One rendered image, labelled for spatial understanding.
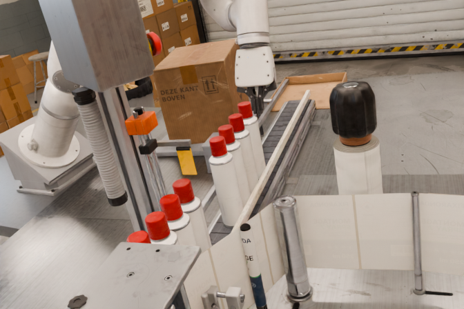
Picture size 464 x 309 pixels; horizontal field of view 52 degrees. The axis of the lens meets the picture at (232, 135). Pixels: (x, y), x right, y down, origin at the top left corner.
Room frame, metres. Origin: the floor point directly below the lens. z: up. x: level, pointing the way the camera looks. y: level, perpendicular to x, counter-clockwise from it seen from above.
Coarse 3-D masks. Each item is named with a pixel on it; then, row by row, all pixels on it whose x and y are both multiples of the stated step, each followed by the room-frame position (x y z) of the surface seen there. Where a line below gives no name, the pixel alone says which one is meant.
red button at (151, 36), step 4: (148, 32) 0.77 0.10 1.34; (152, 32) 0.77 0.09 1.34; (148, 36) 0.76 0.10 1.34; (152, 36) 0.76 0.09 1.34; (156, 36) 0.76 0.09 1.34; (148, 40) 0.76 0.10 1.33; (152, 40) 0.76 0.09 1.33; (156, 40) 0.75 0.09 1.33; (160, 40) 0.76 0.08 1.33; (152, 44) 0.76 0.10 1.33; (156, 44) 0.75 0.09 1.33; (160, 44) 0.76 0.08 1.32; (152, 48) 0.76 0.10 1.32; (156, 48) 0.75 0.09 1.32; (160, 48) 0.76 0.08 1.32; (152, 52) 0.77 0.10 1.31; (156, 52) 0.76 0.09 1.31; (160, 52) 0.76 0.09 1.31
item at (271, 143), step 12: (288, 108) 1.53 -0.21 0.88; (288, 120) 1.43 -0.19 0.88; (300, 120) 1.41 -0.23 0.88; (276, 132) 1.35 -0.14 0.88; (264, 144) 1.28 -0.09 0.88; (276, 144) 1.26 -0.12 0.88; (288, 144) 1.25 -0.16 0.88; (264, 156) 1.20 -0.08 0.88; (276, 168) 1.11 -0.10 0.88; (264, 192) 1.00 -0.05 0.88; (252, 216) 0.91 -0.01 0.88; (216, 228) 0.89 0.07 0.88; (228, 228) 0.88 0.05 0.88; (216, 240) 0.84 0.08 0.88
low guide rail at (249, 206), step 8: (304, 96) 1.53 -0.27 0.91; (304, 104) 1.49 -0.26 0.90; (296, 112) 1.39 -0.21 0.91; (296, 120) 1.36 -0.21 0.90; (288, 128) 1.28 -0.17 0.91; (288, 136) 1.25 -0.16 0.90; (280, 144) 1.18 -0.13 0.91; (280, 152) 1.16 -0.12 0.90; (272, 160) 1.09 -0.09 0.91; (272, 168) 1.07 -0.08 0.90; (264, 176) 1.02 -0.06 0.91; (256, 184) 0.99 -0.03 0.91; (264, 184) 1.00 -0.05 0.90; (256, 192) 0.95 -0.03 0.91; (248, 200) 0.92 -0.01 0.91; (256, 200) 0.94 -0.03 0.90; (248, 208) 0.89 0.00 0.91; (240, 216) 0.86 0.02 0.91; (248, 216) 0.88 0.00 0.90; (240, 224) 0.83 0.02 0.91
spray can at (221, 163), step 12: (216, 144) 0.89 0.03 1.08; (216, 156) 0.89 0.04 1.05; (228, 156) 0.89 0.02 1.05; (216, 168) 0.88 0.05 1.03; (228, 168) 0.88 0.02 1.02; (216, 180) 0.88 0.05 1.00; (228, 180) 0.88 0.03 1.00; (216, 192) 0.90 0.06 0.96; (228, 192) 0.88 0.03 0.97; (228, 204) 0.88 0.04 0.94; (240, 204) 0.89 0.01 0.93; (228, 216) 0.88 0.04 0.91
